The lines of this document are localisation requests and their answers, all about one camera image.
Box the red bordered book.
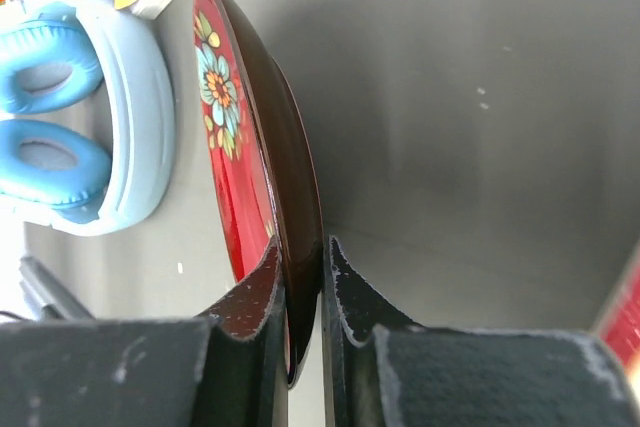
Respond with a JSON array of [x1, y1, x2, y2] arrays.
[[595, 244, 639, 373]]

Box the light blue headphones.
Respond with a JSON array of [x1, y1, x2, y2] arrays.
[[1, 0, 175, 237]]

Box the red floral plate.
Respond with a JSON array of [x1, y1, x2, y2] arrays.
[[192, 0, 324, 384]]

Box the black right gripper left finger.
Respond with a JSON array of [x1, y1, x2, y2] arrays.
[[1, 243, 286, 426]]

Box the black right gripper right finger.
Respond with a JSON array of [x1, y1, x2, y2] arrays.
[[322, 236, 639, 426]]

